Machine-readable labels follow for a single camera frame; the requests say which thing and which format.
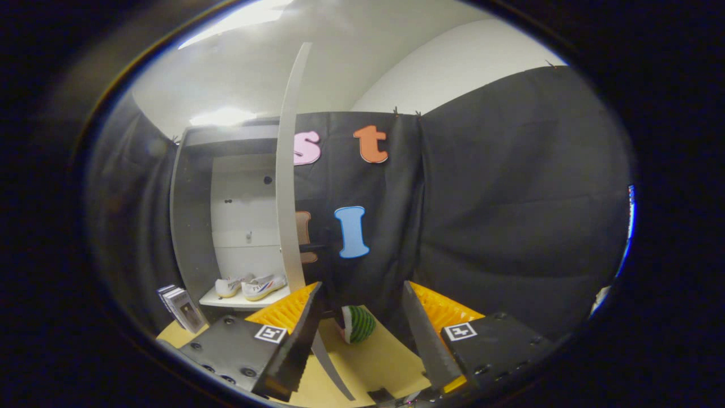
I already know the toy watermelon slice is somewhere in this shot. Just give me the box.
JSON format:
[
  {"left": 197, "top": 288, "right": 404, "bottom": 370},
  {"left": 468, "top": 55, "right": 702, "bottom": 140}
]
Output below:
[{"left": 340, "top": 305, "right": 377, "bottom": 345}]

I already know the white shoe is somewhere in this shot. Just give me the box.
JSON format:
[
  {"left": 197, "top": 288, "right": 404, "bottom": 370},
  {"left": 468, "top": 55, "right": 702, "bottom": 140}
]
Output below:
[
  {"left": 215, "top": 275, "right": 255, "bottom": 299},
  {"left": 242, "top": 274, "right": 288, "bottom": 301}
]

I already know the white shoe cabinet door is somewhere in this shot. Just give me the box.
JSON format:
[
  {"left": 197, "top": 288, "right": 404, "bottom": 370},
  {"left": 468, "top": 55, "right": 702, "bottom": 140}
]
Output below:
[{"left": 275, "top": 42, "right": 356, "bottom": 401}]

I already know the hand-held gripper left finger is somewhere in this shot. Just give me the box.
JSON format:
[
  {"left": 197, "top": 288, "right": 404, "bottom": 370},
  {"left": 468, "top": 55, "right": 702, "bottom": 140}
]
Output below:
[{"left": 180, "top": 282, "right": 325, "bottom": 402}]

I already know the grey shoe cabinet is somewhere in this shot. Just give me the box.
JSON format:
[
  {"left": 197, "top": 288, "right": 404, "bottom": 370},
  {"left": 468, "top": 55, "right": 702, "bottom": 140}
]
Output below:
[{"left": 170, "top": 124, "right": 292, "bottom": 324}]

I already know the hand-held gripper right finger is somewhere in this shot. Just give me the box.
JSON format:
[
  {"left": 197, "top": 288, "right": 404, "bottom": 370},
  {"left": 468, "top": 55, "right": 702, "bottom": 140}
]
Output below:
[{"left": 402, "top": 280, "right": 558, "bottom": 397}]

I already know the stack of booklets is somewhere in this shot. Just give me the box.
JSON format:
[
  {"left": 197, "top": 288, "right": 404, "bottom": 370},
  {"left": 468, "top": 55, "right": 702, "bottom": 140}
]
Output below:
[{"left": 157, "top": 284, "right": 207, "bottom": 334}]

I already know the black backdrop cloth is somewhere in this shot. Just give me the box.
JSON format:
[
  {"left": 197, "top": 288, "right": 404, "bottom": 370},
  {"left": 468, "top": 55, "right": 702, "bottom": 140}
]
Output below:
[{"left": 85, "top": 65, "right": 635, "bottom": 346}]

